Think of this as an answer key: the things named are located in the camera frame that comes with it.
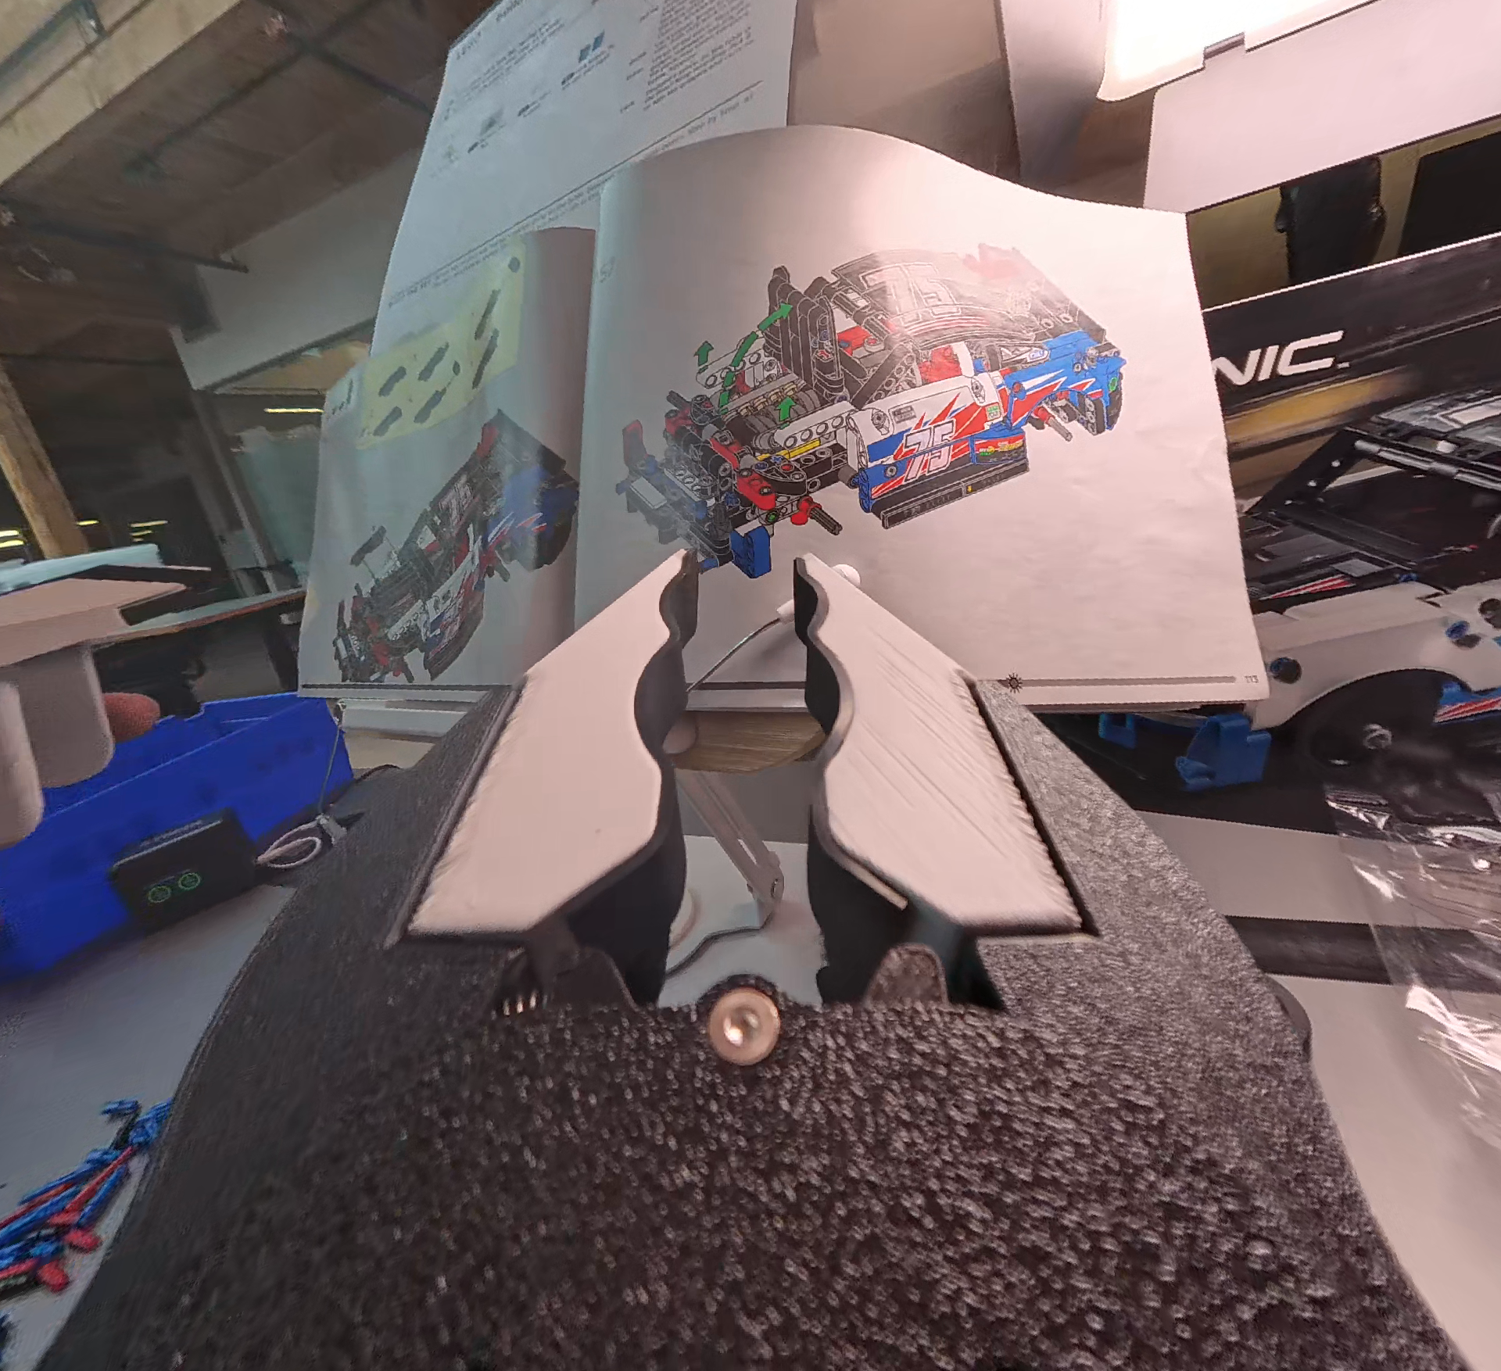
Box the toy car instruction booklet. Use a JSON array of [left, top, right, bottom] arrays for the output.
[[299, 0, 1274, 716]]

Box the black toy set box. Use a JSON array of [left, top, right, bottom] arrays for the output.
[[1196, 233, 1501, 827]]

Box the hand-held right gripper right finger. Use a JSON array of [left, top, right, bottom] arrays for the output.
[[793, 555, 1084, 1005]]

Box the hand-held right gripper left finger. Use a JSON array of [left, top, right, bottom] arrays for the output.
[[408, 551, 704, 1007]]

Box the large blue plastic bin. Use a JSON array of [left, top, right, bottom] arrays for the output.
[[0, 691, 353, 980]]

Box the blue toy building piece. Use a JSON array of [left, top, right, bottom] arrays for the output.
[[1173, 708, 1274, 793]]

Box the pile of small toy pins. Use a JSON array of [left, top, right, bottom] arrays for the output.
[[0, 1095, 175, 1302]]

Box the clear plastic bag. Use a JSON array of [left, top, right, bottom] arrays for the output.
[[1324, 785, 1501, 1162]]

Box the white metal book stand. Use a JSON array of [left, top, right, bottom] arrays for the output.
[[299, 621, 1268, 1010]]

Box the black power adapter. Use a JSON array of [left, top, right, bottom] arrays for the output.
[[111, 808, 256, 934]]

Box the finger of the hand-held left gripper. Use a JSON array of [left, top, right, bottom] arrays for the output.
[[0, 577, 189, 794], [0, 679, 48, 848]]

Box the grey desk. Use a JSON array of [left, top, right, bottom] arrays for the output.
[[0, 762, 1501, 1371]]

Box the white cardboard box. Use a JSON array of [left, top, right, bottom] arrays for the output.
[[985, 0, 1501, 283]]

